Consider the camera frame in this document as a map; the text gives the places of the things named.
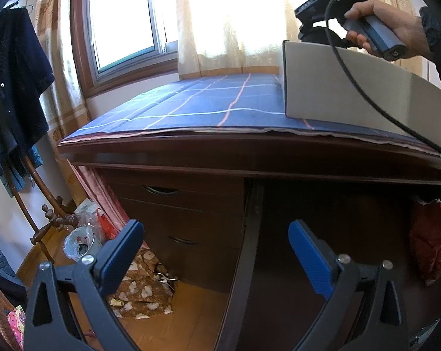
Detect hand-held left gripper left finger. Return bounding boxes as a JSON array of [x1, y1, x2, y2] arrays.
[[23, 219, 145, 351]]

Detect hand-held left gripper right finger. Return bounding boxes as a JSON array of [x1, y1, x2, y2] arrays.
[[288, 219, 411, 351]]

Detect white cardboard box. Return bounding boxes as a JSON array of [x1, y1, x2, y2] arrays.
[[282, 39, 441, 143]]

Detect wide wooden desk drawer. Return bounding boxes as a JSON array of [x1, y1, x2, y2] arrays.
[[213, 177, 441, 351]]

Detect person's right hand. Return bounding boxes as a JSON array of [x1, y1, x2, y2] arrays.
[[343, 0, 436, 60]]

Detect red plastic bag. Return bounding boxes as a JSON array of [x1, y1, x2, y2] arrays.
[[96, 208, 117, 240]]

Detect brown printed cloth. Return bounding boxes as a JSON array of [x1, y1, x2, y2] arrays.
[[109, 247, 175, 319]]

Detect small waste bin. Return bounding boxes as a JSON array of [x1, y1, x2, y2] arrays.
[[63, 226, 104, 262]]

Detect metal clip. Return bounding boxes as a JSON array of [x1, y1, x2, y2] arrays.
[[155, 271, 179, 286]]

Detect white green plastic bag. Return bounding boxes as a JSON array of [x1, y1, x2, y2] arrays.
[[74, 197, 104, 227]]

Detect cream patterned curtain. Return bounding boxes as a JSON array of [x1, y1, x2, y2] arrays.
[[175, 0, 418, 79], [34, 0, 93, 176]]

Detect wooden coat rack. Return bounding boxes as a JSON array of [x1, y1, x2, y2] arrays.
[[1, 155, 80, 260]]

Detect dark red garment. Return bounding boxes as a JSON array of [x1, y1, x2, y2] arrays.
[[410, 197, 441, 286]]

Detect grey padded jacket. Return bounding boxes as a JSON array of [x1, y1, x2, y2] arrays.
[[0, 239, 27, 300]]

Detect teal garment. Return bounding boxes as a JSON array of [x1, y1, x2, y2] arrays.
[[1, 146, 44, 194]]

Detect pink floral cloth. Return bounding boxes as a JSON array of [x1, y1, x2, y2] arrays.
[[6, 305, 27, 350]]

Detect dark wooden desk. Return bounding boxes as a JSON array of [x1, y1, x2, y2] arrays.
[[58, 132, 441, 300]]

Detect blue plaid tablecloth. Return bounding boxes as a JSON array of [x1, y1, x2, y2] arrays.
[[60, 73, 441, 159]]

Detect wooden framed window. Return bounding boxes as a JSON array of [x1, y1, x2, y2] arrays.
[[70, 0, 181, 97]]

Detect dark coat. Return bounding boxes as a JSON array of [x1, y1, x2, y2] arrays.
[[0, 7, 56, 180]]

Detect small pedestal drawer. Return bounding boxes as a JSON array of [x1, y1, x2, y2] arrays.
[[107, 180, 247, 244], [140, 223, 243, 293]]

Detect black cable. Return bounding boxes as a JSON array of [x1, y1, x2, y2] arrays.
[[325, 0, 441, 161]]

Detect wire clothes hanger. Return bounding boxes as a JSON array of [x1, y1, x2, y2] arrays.
[[3, 2, 35, 13]]

